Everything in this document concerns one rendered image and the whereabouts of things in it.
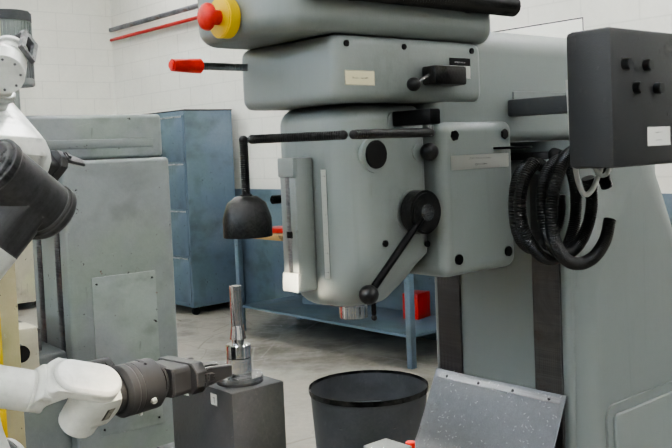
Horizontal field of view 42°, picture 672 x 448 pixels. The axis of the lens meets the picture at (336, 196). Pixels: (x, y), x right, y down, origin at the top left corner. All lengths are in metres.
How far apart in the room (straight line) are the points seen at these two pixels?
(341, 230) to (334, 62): 0.26
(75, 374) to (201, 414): 0.37
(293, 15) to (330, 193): 0.28
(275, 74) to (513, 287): 0.64
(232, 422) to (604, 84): 0.88
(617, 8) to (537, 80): 4.45
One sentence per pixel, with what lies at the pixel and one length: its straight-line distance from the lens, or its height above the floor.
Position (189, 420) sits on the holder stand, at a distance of 1.81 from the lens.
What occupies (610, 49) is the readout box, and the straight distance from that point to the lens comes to 1.39.
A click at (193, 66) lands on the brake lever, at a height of 1.70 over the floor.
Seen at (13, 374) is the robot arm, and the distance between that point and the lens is 1.48.
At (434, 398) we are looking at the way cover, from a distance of 1.88.
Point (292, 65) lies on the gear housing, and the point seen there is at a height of 1.69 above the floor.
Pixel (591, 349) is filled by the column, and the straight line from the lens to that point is 1.70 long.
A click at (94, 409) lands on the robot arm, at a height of 1.16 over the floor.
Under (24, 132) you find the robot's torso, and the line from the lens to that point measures 1.57.
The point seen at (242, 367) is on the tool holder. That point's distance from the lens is 1.72.
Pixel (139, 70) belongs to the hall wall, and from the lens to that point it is 10.82.
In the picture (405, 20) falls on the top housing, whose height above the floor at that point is 1.75.
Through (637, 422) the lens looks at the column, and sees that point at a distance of 1.82.
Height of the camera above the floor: 1.56
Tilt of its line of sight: 3 degrees down
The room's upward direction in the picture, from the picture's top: 2 degrees counter-clockwise
